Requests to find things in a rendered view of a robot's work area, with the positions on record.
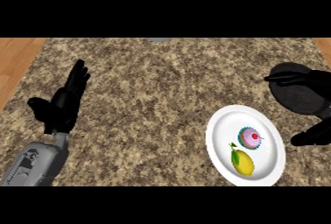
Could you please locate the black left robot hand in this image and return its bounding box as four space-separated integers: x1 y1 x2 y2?
26 59 92 136

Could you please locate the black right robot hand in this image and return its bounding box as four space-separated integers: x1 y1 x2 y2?
264 69 331 147

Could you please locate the pink cupcake with cherry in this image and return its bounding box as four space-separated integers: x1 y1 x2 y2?
238 126 265 151

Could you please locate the white oval plate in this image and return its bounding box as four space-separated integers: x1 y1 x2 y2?
204 104 287 187

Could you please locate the yellow lemon with green leaf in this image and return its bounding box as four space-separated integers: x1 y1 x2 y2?
228 142 256 177

